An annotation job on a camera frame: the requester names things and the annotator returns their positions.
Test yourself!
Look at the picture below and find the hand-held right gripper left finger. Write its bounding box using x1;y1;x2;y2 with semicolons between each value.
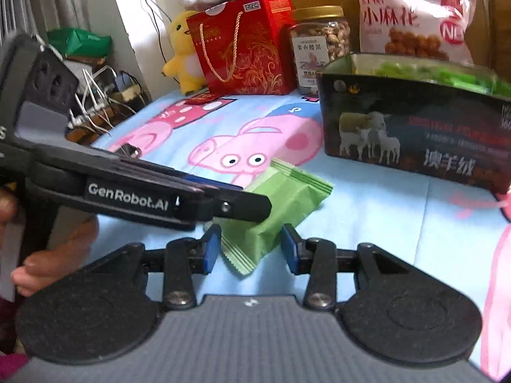
86;223;223;310

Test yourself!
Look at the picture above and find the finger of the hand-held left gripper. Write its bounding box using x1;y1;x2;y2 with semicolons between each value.
118;143;244;197
173;191;273;231

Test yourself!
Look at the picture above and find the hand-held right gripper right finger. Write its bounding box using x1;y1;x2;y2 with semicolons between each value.
280;224;418;311

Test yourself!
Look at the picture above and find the light green snack packet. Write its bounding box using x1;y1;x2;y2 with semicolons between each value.
219;159;334;276

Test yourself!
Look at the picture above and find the black box with sheep print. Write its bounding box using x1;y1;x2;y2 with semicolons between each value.
315;53;511;192

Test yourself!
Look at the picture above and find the person's left hand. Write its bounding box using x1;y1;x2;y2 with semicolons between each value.
0;187;100;297

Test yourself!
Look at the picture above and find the white power strip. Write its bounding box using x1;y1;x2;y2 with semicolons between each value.
68;101;120;128

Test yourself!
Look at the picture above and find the red envelope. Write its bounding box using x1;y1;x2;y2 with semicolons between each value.
187;92;234;106

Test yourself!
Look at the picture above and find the printed blue blanket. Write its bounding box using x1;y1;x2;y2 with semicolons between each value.
90;88;511;383

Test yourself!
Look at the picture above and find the yellow plush toy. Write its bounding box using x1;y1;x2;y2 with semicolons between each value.
161;10;208;96

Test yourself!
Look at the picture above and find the red gift bag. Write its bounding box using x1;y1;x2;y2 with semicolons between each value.
186;0;298;96

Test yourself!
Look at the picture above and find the green plastic bag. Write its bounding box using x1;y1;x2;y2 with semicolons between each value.
47;27;112;58

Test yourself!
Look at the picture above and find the clear plastic nut jar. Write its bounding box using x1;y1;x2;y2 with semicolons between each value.
289;5;352;96

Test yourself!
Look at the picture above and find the magenta clothing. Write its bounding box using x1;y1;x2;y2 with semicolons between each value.
0;293;30;378

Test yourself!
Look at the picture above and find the white window grille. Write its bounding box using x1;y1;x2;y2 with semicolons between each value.
0;0;36;49

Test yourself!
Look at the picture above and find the heap of green packets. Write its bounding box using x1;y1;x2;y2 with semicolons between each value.
373;62;511;98

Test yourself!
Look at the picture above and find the pink snack bag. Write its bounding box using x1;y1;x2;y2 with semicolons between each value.
343;0;477;64

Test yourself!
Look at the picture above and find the power strip with cables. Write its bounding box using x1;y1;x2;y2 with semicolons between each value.
70;66;140;136

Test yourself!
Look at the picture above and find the black wall cable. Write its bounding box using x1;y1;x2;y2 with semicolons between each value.
128;0;170;73

